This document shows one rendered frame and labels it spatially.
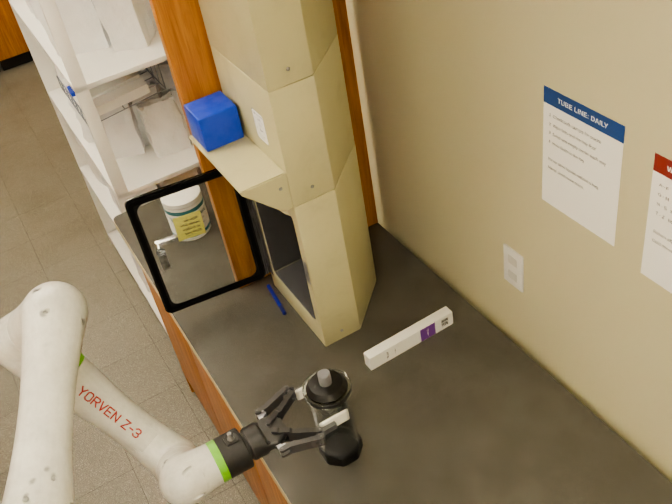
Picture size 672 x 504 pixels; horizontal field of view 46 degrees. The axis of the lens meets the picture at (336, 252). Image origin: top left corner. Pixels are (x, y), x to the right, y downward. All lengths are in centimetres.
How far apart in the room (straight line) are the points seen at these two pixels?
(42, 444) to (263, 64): 84
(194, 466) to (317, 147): 74
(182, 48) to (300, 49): 40
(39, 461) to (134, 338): 235
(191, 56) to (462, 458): 115
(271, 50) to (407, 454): 95
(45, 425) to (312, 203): 78
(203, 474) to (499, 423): 70
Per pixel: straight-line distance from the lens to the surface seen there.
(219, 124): 193
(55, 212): 488
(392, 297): 227
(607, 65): 149
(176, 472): 171
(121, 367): 371
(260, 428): 178
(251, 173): 183
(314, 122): 179
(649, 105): 145
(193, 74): 204
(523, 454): 191
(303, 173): 183
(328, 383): 174
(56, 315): 159
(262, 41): 166
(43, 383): 155
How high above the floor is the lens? 249
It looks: 39 degrees down
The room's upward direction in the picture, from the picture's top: 11 degrees counter-clockwise
